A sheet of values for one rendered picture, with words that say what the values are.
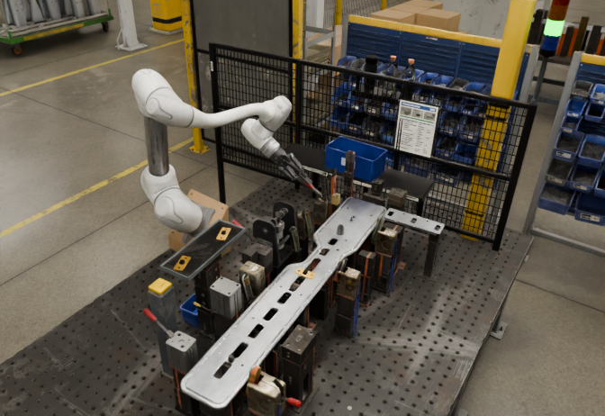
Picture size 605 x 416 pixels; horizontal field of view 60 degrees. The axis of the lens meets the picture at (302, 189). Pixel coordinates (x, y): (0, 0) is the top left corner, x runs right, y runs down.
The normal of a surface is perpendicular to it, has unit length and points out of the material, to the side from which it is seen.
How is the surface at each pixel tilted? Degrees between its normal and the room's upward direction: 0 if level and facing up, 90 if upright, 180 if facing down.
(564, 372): 0
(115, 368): 0
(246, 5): 90
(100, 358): 0
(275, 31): 91
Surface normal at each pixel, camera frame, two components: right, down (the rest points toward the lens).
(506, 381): 0.02, -0.86
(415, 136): -0.49, 0.44
